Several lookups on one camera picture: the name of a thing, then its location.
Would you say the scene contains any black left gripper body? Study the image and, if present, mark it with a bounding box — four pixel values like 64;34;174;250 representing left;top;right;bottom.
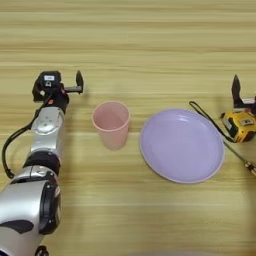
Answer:
32;79;83;114

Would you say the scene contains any yellow tape measure with strap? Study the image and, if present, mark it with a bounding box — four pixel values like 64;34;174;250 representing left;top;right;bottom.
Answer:
188;100;256;144

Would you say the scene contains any screwdriver with amber handle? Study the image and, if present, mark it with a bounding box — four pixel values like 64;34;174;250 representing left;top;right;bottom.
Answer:
223;140;256;178

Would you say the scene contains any purple plastic plate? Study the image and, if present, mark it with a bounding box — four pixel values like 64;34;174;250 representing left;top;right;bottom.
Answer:
139;108;225;185

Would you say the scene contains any pink plastic cup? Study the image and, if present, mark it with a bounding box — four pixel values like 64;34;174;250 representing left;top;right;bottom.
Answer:
91;100;131;152

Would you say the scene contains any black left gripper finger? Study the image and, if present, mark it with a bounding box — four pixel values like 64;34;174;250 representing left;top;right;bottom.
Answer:
75;69;85;95
31;81;44;103

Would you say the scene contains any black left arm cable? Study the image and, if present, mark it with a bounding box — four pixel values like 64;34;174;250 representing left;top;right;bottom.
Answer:
1;95;55;180

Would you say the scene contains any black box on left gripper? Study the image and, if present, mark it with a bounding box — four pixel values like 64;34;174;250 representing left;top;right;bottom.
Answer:
39;70;63;89

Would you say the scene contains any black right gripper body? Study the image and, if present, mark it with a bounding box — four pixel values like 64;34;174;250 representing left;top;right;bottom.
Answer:
233;97;256;116

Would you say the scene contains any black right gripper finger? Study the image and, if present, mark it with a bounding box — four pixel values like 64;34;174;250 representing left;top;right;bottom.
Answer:
231;74;242;105

